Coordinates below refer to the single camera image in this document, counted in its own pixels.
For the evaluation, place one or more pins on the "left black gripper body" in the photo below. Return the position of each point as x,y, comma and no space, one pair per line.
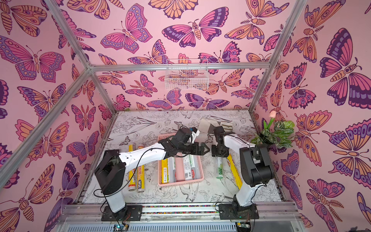
189,149

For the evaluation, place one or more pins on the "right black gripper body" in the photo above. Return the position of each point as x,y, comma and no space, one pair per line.
219,149

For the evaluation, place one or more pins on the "clear white wrap roll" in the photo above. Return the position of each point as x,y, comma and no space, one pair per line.
219,168

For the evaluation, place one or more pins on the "white green wrap roll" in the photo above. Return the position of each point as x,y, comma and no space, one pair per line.
187,168

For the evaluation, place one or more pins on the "yellow red wrap roll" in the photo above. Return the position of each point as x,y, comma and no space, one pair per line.
164,171
131,175

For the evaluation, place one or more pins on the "yellow wrap box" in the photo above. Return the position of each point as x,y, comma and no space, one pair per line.
234,171

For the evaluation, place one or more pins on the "clear silver wrap roll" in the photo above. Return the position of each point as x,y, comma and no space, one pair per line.
195,168

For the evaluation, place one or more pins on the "clear green wrap roll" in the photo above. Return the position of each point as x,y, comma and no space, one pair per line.
172,169

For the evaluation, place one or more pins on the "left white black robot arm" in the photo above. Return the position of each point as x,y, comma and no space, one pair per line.
114,165

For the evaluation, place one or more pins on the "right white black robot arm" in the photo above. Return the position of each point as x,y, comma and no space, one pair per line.
256,166

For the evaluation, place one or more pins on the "folded beige striped cloth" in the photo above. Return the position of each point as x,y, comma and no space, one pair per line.
208,125

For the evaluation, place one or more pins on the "potted green plant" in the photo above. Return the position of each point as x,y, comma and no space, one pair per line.
275,132

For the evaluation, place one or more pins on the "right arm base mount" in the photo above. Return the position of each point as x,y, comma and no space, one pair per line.
234,212

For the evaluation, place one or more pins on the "white wire wall basket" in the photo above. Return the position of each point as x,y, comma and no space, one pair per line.
187,74

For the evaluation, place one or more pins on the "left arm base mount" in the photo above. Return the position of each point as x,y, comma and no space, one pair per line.
128,213

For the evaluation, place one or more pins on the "aluminium front rail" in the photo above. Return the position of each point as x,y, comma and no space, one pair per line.
182,217

